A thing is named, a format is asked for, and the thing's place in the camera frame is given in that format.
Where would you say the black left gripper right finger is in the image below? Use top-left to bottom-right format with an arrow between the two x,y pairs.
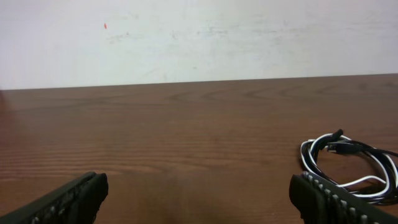
289,171 -> 397,224

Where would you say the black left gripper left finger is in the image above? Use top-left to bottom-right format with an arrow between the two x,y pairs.
1,172 -> 109,224

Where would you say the black usb cable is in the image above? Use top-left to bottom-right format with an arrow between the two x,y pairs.
303,129 -> 398,206

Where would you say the white usb cable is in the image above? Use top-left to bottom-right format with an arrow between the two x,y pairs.
300,133 -> 398,199

